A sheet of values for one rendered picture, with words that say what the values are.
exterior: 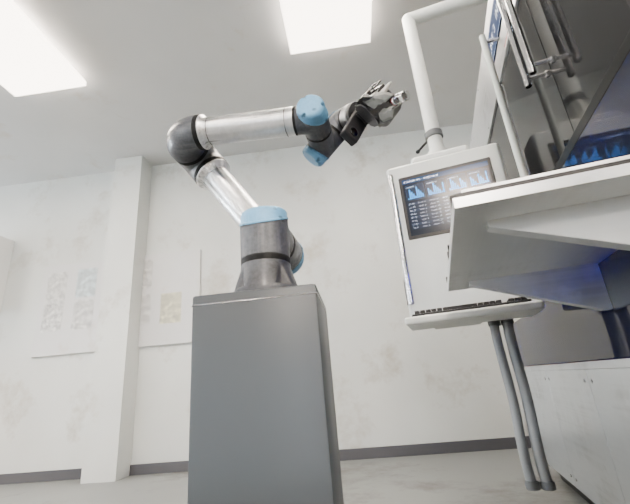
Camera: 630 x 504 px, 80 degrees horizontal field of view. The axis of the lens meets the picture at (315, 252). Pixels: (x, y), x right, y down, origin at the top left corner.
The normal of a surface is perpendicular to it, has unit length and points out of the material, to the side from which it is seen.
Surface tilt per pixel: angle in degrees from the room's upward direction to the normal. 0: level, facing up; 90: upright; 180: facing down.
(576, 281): 90
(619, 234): 90
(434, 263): 90
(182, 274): 90
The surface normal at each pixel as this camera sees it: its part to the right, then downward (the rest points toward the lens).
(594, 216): -0.30, -0.29
